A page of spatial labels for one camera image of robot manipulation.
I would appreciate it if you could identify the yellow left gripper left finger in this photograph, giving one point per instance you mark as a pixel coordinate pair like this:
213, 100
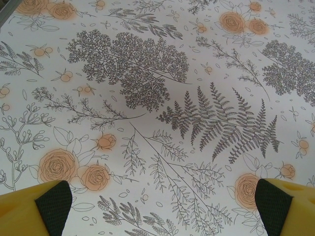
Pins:
22, 211

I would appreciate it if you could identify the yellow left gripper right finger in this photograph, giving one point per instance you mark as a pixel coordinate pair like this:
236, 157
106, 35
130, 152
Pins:
290, 211

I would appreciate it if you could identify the aluminium table edge rail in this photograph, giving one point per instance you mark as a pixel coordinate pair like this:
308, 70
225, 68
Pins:
3, 7

